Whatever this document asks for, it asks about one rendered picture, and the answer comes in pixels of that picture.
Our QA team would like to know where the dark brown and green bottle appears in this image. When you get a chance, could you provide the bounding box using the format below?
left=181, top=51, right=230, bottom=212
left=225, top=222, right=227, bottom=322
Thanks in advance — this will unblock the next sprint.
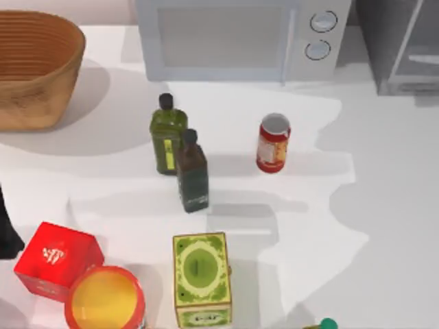
left=175, top=128, right=210, bottom=214

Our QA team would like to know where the microwave door handle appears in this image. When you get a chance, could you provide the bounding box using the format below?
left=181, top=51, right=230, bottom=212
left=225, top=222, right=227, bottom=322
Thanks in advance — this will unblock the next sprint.
left=281, top=8, right=296, bottom=86

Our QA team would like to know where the red box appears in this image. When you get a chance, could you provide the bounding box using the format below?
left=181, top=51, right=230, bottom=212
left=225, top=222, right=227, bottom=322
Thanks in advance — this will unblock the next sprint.
left=13, top=221, right=106, bottom=304

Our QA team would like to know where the woven wooden basket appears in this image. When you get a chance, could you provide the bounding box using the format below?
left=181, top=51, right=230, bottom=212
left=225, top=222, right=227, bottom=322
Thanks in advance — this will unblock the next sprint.
left=0, top=10, right=86, bottom=132

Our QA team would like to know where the green patterned tissue box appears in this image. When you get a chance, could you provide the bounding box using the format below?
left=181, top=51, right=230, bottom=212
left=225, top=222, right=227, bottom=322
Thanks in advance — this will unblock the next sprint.
left=171, top=232, right=234, bottom=329

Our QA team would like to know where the pale microwave oven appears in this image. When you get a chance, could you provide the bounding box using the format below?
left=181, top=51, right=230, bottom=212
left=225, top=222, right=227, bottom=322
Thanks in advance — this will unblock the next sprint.
left=132, top=0, right=353, bottom=86

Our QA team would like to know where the red and white can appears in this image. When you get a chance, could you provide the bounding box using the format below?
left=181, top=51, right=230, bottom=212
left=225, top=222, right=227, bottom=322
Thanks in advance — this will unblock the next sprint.
left=256, top=112, right=292, bottom=174

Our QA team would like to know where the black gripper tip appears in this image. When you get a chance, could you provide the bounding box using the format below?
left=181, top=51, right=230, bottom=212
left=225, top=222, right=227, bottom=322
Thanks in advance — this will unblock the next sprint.
left=0, top=184, right=25, bottom=260

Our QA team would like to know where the green bottle with yellow label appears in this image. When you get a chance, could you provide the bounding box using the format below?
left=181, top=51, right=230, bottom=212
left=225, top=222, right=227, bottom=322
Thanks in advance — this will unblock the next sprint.
left=148, top=93, right=189, bottom=177

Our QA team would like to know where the microwave knob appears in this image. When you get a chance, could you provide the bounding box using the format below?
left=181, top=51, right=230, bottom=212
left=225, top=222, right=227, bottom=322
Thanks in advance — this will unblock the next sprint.
left=309, top=10, right=339, bottom=33
left=305, top=39, right=332, bottom=62

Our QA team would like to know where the red and yellow round tub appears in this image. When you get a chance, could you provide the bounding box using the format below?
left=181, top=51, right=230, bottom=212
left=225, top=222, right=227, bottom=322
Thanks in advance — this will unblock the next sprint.
left=64, top=265, right=148, bottom=329

